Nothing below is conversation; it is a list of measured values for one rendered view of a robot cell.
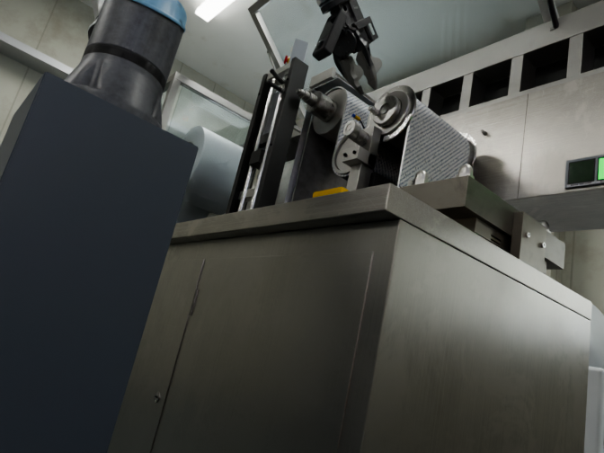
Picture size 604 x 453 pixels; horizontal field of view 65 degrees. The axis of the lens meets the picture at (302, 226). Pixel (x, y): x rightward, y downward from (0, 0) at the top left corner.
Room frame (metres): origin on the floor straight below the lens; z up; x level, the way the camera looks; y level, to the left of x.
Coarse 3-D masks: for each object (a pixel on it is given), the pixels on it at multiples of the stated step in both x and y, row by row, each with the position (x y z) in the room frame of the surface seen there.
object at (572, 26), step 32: (544, 32) 1.06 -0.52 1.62; (576, 32) 0.99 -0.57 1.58; (448, 64) 1.30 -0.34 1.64; (480, 64) 1.21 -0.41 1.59; (512, 64) 1.13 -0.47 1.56; (544, 64) 1.13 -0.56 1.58; (576, 64) 0.99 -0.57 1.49; (416, 96) 1.42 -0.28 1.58; (448, 96) 1.38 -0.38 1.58; (480, 96) 1.26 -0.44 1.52; (512, 96) 1.12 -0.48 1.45; (288, 160) 1.97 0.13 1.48
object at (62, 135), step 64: (64, 128) 0.51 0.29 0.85; (128, 128) 0.55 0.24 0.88; (0, 192) 0.49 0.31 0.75; (64, 192) 0.52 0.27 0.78; (128, 192) 0.56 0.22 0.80; (0, 256) 0.50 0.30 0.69; (64, 256) 0.54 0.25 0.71; (128, 256) 0.58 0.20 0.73; (0, 320) 0.51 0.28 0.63; (64, 320) 0.55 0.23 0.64; (128, 320) 0.59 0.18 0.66; (0, 384) 0.53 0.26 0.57; (64, 384) 0.56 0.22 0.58; (0, 448) 0.54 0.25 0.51; (64, 448) 0.58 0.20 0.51
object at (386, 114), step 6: (390, 96) 0.99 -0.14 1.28; (378, 102) 1.01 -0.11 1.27; (384, 102) 1.00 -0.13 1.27; (390, 102) 0.98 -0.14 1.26; (396, 102) 0.97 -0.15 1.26; (378, 108) 1.01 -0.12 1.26; (384, 108) 1.00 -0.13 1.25; (390, 108) 0.98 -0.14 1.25; (396, 108) 0.97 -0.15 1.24; (378, 114) 1.01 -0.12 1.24; (384, 114) 1.00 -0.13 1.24; (390, 114) 0.98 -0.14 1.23; (396, 114) 0.98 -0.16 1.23; (378, 120) 1.00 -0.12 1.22; (384, 120) 0.99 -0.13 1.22; (390, 120) 0.98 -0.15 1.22; (384, 126) 1.01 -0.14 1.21
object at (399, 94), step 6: (396, 96) 0.99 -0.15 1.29; (402, 96) 0.98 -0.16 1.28; (402, 102) 0.97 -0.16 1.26; (408, 102) 0.96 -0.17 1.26; (402, 108) 0.97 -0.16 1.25; (408, 108) 0.96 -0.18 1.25; (372, 114) 1.05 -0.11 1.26; (402, 114) 0.97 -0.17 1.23; (372, 120) 1.04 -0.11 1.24; (396, 120) 0.98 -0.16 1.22; (402, 120) 0.97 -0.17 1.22; (378, 126) 1.03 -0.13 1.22; (390, 126) 0.99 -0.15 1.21; (396, 126) 0.98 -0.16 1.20; (384, 132) 1.01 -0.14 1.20; (390, 132) 0.99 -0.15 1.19; (402, 132) 1.00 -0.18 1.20; (396, 138) 1.02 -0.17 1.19; (402, 138) 1.01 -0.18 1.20; (396, 144) 1.04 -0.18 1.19; (402, 144) 1.03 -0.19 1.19; (402, 150) 1.07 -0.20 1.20; (468, 156) 1.11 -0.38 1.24
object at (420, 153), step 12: (408, 132) 0.96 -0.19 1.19; (408, 144) 0.96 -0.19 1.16; (420, 144) 0.99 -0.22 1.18; (432, 144) 1.01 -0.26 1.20; (408, 156) 0.97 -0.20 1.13; (420, 156) 0.99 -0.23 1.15; (432, 156) 1.02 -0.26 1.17; (444, 156) 1.04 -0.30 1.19; (408, 168) 0.97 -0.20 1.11; (420, 168) 1.00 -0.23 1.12; (432, 168) 1.02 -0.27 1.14; (444, 168) 1.05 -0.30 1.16; (456, 168) 1.07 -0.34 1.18; (408, 180) 0.98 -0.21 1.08; (432, 180) 1.03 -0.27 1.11
